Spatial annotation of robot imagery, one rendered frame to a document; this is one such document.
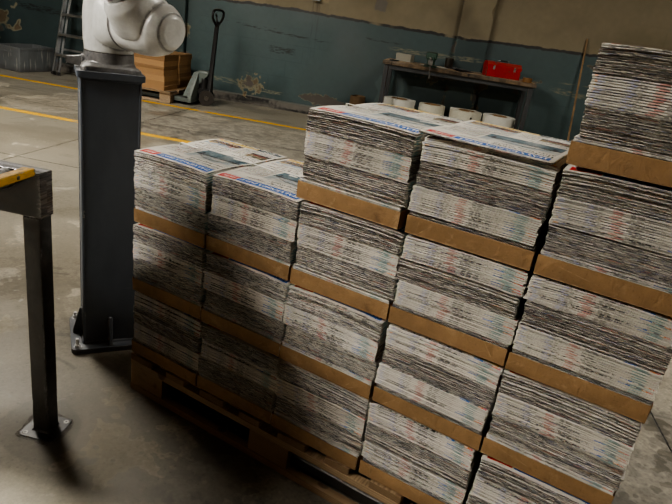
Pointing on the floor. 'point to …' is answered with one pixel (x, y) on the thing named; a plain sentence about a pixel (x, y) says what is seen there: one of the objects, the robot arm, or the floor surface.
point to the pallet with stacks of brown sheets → (165, 74)
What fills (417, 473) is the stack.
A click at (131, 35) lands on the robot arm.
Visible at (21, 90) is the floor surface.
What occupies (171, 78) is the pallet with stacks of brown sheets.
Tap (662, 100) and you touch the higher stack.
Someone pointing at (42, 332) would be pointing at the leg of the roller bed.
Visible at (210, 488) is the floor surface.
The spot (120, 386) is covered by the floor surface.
